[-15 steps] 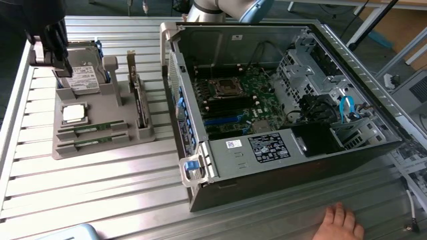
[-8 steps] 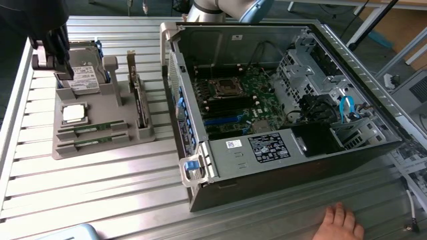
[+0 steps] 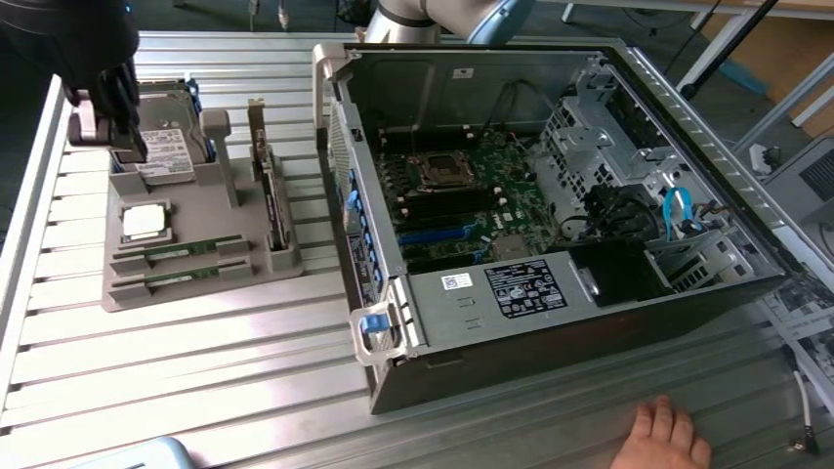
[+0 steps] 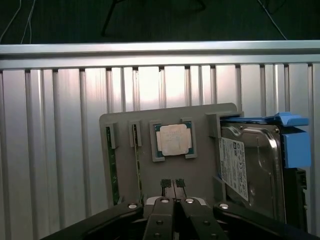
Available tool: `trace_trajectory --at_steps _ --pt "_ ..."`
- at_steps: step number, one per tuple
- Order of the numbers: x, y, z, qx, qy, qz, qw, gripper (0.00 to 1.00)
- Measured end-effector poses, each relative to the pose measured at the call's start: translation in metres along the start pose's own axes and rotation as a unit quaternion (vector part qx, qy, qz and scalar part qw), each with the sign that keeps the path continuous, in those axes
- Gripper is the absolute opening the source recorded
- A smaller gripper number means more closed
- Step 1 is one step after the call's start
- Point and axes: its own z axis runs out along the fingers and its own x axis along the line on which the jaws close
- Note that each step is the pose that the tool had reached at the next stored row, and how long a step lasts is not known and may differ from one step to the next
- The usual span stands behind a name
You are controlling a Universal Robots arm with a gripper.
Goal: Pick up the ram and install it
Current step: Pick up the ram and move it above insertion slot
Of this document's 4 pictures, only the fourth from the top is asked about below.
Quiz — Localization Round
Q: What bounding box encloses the green RAM stick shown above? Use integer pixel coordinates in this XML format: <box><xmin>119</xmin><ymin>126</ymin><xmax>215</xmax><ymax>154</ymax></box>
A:
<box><xmin>105</xmin><ymin>126</ymin><xmax>119</xmax><ymax>205</ymax></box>
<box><xmin>132</xmin><ymin>123</ymin><xmax>144</xmax><ymax>201</ymax></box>

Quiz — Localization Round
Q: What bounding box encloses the grey plastic parts rack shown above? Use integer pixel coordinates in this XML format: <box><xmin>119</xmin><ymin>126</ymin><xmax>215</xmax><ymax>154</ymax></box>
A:
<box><xmin>99</xmin><ymin>102</ymin><xmax>245</xmax><ymax>216</ymax></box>

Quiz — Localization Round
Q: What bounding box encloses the silver CPU chip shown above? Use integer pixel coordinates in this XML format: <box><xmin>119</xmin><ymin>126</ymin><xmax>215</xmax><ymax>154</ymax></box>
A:
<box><xmin>154</xmin><ymin>122</ymin><xmax>194</xmax><ymax>157</ymax></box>

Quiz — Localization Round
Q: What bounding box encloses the silver hard disk drive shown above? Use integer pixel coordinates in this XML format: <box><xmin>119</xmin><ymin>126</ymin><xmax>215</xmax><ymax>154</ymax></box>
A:
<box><xmin>217</xmin><ymin>122</ymin><xmax>287</xmax><ymax>224</ymax></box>

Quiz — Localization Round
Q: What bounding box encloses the black boxy component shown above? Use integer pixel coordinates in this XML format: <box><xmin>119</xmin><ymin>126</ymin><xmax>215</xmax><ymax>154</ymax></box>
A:
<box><xmin>284</xmin><ymin>167</ymin><xmax>308</xmax><ymax>226</ymax></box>

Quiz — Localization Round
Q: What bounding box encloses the blue plastic disk caddy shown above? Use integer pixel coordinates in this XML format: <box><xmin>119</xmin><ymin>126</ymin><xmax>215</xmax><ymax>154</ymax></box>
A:
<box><xmin>216</xmin><ymin>112</ymin><xmax>311</xmax><ymax>182</ymax></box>

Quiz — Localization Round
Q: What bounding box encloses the aluminium table frame rail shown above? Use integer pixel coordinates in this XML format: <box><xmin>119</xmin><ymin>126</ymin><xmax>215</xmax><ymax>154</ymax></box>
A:
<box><xmin>0</xmin><ymin>39</ymin><xmax>320</xmax><ymax>72</ymax></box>

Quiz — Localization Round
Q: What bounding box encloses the thin white cable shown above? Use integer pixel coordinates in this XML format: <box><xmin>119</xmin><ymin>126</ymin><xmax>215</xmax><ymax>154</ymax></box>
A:
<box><xmin>20</xmin><ymin>0</ymin><xmax>35</xmax><ymax>44</ymax></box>
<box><xmin>256</xmin><ymin>0</ymin><xmax>288</xmax><ymax>40</ymax></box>
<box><xmin>0</xmin><ymin>0</ymin><xmax>23</xmax><ymax>43</ymax></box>

